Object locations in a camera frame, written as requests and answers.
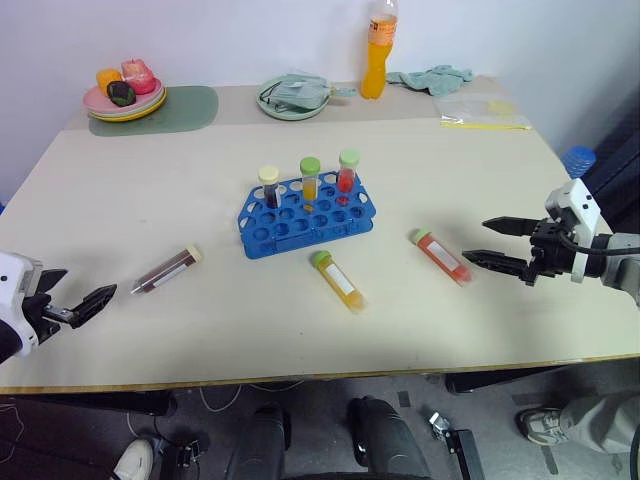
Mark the grey trouser leg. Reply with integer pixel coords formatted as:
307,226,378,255
557,388,640,455

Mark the pale green cloth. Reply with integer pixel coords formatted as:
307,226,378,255
385,64,475,98

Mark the dark liquid tube cream cap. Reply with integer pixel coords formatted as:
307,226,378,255
130,243,205,296
257,165,281,210

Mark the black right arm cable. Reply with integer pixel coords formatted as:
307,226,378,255
557,230,640,258

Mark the pink plate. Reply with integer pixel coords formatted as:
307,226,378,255
82,79,166,114

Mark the green placemat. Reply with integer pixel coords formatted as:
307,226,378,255
88,84,221,139

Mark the blue test tube rack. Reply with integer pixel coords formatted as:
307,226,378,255
238,170,379,260

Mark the light green plate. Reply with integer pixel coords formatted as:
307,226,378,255
87,88,168,119

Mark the black table base bar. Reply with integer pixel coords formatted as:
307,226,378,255
444,366,569,397
0,389,177,419

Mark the orange-red liquid tube green cap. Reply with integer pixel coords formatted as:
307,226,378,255
409,228,474,287

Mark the grey sneaker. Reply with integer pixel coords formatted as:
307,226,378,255
515,406,572,447

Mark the black bracket with caster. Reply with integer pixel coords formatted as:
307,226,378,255
427,409,487,480

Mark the pale green plate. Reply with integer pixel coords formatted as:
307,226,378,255
256,74,332,121

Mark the yellow liquid tube green cap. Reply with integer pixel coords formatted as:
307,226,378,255
309,249,369,316
298,156,321,214

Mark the dark rounded shape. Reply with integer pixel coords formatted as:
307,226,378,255
347,395,432,480
224,402,292,480

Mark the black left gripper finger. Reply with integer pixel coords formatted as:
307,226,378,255
69,283,119,330
37,268,69,297

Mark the white floor cable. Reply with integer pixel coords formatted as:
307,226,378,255
198,382,242,414

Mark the yellow plate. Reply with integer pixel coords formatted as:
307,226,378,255
89,94,169,124

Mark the clear zip plastic bag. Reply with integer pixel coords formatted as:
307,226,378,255
433,93,534,133

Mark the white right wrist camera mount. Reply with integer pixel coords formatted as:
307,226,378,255
543,178,602,286

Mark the orange drink plastic bottle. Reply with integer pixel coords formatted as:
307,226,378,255
360,0,402,101

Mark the white shoe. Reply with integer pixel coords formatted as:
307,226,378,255
113,438,156,480

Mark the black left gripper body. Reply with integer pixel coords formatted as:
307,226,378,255
21,293,77,346

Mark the black and green toy ball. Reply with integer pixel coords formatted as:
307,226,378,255
105,80,137,108

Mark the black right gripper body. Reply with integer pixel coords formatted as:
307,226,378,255
528,218,577,279

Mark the pale green folded pouch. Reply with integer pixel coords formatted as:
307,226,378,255
272,74,331,111

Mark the pink toy cake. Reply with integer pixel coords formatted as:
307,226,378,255
119,58,158,97

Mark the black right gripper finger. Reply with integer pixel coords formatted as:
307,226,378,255
462,248,533,287
482,215,539,239

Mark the red liquid tube green cap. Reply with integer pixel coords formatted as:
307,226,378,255
335,149,361,207

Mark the orange toy food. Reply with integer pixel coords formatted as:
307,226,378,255
95,68,124,94

